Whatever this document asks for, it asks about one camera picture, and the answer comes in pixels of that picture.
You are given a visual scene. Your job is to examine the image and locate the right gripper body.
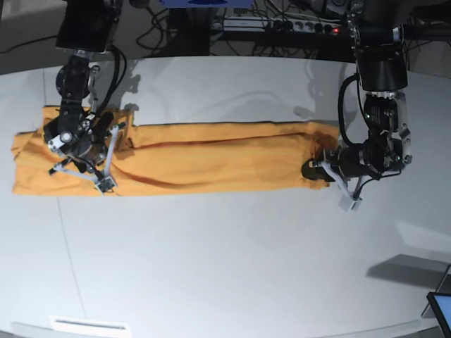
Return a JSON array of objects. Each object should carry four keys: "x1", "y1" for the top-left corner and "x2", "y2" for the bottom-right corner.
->
[{"x1": 44, "y1": 114, "x2": 127, "y2": 180}]

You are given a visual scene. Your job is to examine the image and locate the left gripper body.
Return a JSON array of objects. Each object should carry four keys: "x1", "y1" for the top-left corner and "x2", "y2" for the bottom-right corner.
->
[{"x1": 334, "y1": 144, "x2": 379, "y2": 181}]

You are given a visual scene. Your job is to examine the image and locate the yellow T-shirt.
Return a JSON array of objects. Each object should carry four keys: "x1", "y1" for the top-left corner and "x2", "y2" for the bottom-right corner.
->
[{"x1": 10, "y1": 105, "x2": 341, "y2": 198}]

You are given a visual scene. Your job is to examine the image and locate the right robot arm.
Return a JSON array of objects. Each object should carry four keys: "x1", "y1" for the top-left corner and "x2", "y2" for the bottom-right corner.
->
[{"x1": 43, "y1": 1, "x2": 123, "y2": 184}]

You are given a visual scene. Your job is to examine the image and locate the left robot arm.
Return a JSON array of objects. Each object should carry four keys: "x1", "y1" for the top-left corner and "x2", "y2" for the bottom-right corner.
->
[{"x1": 302, "y1": 1, "x2": 413, "y2": 184}]

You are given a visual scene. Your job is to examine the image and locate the white power strip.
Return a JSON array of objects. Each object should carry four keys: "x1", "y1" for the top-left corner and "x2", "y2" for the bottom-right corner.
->
[{"x1": 213, "y1": 16, "x2": 341, "y2": 35}]

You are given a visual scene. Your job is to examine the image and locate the tablet screen on stand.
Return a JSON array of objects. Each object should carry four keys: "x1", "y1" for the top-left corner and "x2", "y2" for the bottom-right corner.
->
[{"x1": 421, "y1": 265, "x2": 450, "y2": 337}]

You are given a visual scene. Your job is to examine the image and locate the white flat bar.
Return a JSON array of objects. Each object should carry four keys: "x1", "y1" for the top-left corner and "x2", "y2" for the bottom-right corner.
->
[{"x1": 49, "y1": 315, "x2": 130, "y2": 330}]

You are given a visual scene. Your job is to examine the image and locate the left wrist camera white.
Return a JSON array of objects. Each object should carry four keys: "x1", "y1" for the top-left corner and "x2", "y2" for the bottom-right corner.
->
[{"x1": 339, "y1": 195, "x2": 362, "y2": 213}]

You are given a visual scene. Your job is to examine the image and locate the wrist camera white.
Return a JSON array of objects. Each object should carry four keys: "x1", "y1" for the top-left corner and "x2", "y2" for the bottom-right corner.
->
[
  {"x1": 339, "y1": 195, "x2": 362, "y2": 213},
  {"x1": 94, "y1": 176, "x2": 117, "y2": 195}
]

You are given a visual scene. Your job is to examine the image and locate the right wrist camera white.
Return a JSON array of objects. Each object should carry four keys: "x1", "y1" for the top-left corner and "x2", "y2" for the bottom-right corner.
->
[{"x1": 94, "y1": 176, "x2": 117, "y2": 195}]

